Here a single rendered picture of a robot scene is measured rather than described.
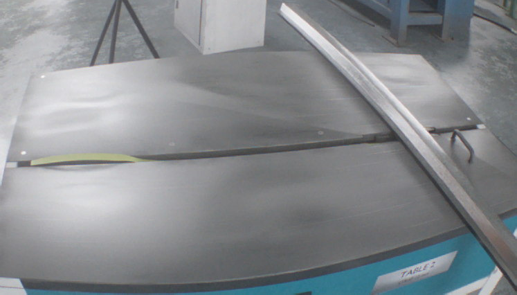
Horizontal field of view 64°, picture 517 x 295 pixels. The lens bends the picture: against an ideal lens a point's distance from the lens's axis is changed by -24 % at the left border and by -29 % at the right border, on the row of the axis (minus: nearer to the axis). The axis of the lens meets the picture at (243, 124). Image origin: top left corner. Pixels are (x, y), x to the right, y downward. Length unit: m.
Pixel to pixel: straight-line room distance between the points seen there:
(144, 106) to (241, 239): 0.33
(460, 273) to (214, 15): 2.17
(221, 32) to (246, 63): 1.77
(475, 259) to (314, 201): 0.34
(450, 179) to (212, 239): 0.36
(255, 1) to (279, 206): 2.18
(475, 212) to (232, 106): 0.46
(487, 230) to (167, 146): 0.51
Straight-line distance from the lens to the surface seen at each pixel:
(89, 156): 0.75
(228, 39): 2.81
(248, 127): 0.82
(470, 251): 0.80
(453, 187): 0.76
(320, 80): 0.98
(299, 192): 0.71
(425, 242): 0.68
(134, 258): 0.60
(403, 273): 0.72
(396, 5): 3.31
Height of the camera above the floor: 1.17
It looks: 32 degrees down
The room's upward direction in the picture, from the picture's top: 4 degrees clockwise
